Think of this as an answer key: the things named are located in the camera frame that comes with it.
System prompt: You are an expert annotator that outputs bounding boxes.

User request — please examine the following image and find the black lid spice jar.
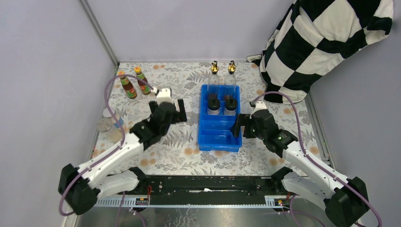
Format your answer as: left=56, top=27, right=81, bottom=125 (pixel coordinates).
left=207, top=97, right=220, bottom=115
left=224, top=96, right=238, bottom=115

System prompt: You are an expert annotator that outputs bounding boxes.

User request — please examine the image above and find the blue plastic divided bin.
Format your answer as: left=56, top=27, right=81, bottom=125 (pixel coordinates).
left=198, top=84, right=242, bottom=152

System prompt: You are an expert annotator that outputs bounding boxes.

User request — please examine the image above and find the brown sauce bottle yellow cap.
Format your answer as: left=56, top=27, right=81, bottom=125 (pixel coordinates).
left=117, top=71, right=137, bottom=99

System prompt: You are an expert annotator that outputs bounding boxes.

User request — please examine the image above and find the glass oil bottle gold spout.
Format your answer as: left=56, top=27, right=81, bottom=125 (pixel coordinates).
left=208, top=61, right=220, bottom=99

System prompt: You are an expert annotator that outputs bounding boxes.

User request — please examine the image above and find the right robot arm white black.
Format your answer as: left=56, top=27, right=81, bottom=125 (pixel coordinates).
left=231, top=109, right=370, bottom=227

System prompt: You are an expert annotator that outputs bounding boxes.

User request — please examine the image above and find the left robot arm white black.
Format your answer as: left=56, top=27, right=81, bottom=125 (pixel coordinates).
left=58, top=99, right=187, bottom=216

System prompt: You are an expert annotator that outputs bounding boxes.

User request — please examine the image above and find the floral table mat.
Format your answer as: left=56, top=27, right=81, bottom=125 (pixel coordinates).
left=109, top=62, right=321, bottom=176

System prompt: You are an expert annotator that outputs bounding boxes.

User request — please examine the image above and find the silver lid spice jar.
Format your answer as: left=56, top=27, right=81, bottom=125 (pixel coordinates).
left=103, top=106, right=126, bottom=130

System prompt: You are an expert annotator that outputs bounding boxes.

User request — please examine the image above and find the black white checkered cloth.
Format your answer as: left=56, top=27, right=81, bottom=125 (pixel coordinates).
left=247, top=0, right=393, bottom=104

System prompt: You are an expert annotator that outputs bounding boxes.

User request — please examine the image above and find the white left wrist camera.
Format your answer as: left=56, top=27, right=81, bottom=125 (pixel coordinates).
left=151, top=87, right=174, bottom=105

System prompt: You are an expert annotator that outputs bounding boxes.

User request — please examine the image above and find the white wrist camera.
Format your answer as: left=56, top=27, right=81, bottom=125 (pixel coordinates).
left=249, top=101, right=267, bottom=115
left=151, top=87, right=174, bottom=105

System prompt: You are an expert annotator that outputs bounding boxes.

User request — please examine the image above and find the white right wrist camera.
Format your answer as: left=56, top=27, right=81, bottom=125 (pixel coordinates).
left=249, top=101, right=267, bottom=115

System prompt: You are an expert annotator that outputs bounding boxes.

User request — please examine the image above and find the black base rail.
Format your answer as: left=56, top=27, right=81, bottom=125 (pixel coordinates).
left=127, top=175, right=290, bottom=206

